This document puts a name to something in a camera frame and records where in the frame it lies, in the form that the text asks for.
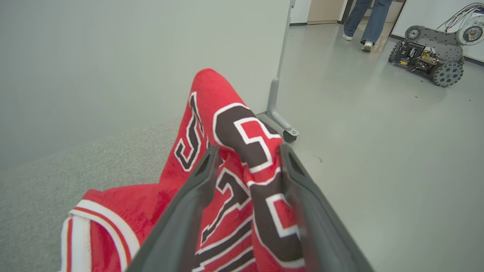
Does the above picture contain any person in blue jeans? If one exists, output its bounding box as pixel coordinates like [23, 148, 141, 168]
[342, 0, 394, 52]

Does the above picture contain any light wooden cabinet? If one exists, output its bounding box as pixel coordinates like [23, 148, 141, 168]
[307, 0, 348, 24]

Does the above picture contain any red basketball jersey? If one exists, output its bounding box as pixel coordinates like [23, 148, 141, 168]
[59, 68, 307, 272]

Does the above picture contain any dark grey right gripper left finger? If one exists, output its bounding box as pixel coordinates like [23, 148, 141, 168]
[127, 145, 222, 272]

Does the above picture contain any pale grey partition panel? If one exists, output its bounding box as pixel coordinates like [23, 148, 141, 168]
[0, 0, 292, 170]

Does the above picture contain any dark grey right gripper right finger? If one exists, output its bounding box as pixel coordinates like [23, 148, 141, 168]
[278, 144, 375, 272]

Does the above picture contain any grey partition end post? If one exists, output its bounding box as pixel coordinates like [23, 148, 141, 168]
[257, 0, 300, 143]

